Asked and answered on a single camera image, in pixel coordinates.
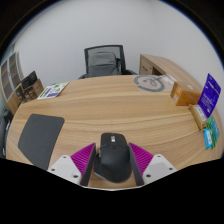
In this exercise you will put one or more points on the wooden shelf unit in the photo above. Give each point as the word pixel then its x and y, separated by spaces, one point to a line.
pixel 10 75

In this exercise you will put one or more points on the wooden side desk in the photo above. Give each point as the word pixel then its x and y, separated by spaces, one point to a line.
pixel 166 65

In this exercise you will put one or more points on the large black office chair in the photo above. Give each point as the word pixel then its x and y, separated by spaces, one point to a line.
pixel 4 130

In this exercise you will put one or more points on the green packet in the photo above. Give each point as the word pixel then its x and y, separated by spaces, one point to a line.
pixel 215 131

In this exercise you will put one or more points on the purple package card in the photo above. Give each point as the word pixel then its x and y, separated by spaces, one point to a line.
pixel 210 95

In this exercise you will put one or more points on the white printed paper sheet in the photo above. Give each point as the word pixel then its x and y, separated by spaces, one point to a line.
pixel 52 90

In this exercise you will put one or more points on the dark grey mouse pad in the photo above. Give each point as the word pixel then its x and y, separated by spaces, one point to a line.
pixel 40 138

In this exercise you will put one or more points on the small brown cardboard box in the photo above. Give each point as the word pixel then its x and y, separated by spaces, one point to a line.
pixel 20 94

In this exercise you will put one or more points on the small tan box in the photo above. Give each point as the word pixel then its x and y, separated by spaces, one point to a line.
pixel 198 116

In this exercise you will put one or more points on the black cardboard box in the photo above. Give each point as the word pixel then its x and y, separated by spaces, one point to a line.
pixel 29 80

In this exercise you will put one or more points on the orange-brown cardboard box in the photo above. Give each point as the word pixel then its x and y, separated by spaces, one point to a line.
pixel 185 95

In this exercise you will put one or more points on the grey backpack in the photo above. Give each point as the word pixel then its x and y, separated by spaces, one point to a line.
pixel 104 65

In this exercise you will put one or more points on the black mesh office chair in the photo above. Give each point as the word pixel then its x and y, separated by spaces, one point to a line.
pixel 103 49

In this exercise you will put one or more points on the small blue box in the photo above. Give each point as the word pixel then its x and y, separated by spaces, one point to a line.
pixel 207 138

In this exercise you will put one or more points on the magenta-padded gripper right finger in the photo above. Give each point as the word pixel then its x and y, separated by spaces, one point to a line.
pixel 159 166

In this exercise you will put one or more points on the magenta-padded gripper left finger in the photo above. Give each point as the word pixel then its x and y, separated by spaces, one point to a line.
pixel 64 166

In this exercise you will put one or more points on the dark grey computer mouse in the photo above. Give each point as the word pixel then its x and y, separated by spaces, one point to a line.
pixel 113 160

